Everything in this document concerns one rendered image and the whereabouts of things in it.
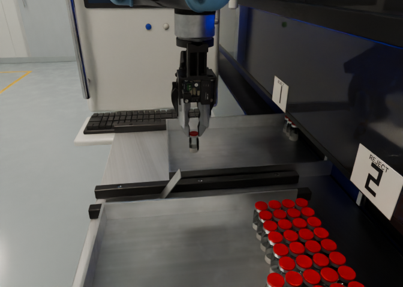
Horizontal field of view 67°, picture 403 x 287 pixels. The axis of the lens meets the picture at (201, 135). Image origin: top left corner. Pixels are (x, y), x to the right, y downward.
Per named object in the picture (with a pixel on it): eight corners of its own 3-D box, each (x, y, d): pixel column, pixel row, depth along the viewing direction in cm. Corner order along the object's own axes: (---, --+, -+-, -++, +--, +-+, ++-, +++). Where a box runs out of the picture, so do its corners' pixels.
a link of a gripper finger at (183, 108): (176, 146, 63) (179, 104, 59) (175, 133, 68) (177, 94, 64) (191, 146, 64) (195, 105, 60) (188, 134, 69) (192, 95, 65)
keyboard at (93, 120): (201, 112, 115) (201, 106, 114) (205, 128, 103) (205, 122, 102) (92, 117, 111) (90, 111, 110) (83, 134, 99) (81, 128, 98)
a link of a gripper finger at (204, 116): (201, 146, 64) (197, 105, 60) (197, 133, 69) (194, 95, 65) (215, 144, 64) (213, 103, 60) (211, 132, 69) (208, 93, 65)
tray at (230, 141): (285, 124, 88) (286, 113, 86) (330, 175, 65) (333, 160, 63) (166, 131, 84) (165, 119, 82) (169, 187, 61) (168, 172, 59)
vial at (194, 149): (198, 148, 71) (198, 131, 69) (199, 152, 69) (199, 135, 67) (188, 149, 71) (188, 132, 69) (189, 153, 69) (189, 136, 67)
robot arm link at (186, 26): (173, 11, 58) (215, 11, 59) (173, 36, 60) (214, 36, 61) (175, 15, 52) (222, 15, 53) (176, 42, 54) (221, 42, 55)
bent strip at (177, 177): (181, 193, 59) (180, 167, 56) (182, 203, 56) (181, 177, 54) (106, 199, 57) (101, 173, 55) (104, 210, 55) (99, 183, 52)
